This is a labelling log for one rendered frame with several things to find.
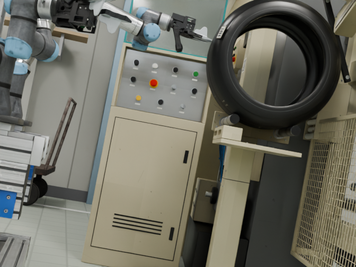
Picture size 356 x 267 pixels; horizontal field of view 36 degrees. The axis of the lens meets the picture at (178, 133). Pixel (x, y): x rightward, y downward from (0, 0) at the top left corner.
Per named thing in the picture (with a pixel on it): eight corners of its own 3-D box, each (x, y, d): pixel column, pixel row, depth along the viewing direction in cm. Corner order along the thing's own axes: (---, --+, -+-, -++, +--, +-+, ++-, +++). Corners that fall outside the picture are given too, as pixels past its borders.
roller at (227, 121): (225, 128, 282) (218, 123, 282) (231, 122, 282) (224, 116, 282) (235, 125, 247) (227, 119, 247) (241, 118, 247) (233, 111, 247)
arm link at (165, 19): (157, 26, 252) (157, 30, 260) (167, 29, 252) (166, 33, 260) (162, 10, 252) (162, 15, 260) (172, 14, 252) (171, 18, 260)
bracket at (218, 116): (211, 130, 284) (214, 111, 284) (287, 144, 285) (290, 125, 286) (212, 130, 280) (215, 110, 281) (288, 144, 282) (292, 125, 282)
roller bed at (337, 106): (302, 139, 298) (312, 85, 299) (329, 144, 299) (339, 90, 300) (313, 138, 279) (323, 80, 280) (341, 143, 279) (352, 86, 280)
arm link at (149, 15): (134, 24, 259) (139, 7, 259) (156, 32, 259) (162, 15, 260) (133, 20, 251) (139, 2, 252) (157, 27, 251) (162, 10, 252)
